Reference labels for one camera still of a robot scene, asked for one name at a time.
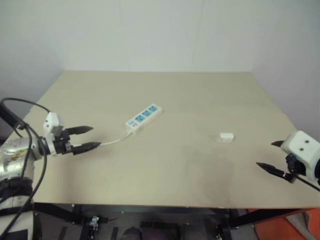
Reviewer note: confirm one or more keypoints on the black table frame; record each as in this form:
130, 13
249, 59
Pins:
150, 210

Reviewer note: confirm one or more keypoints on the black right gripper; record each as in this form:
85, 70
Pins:
297, 168

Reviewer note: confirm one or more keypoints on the small metal clamp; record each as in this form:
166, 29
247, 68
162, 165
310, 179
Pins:
94, 221

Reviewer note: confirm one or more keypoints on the white power strip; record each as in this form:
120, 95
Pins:
143, 118

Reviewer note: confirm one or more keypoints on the dark rounded shape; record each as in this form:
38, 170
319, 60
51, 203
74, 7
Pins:
132, 234

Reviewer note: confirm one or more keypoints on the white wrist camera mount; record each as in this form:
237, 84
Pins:
301, 147
52, 123

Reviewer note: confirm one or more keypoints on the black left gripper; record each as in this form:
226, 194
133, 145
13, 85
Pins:
62, 146

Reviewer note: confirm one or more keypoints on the orange panel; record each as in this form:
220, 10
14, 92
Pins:
275, 225

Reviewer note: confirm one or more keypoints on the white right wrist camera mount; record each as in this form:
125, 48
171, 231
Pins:
301, 147

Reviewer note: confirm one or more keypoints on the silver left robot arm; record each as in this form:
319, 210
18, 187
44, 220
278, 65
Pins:
15, 155

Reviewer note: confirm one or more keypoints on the white plug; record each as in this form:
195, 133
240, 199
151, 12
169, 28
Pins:
225, 137

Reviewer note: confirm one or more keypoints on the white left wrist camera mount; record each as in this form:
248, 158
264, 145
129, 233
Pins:
52, 123

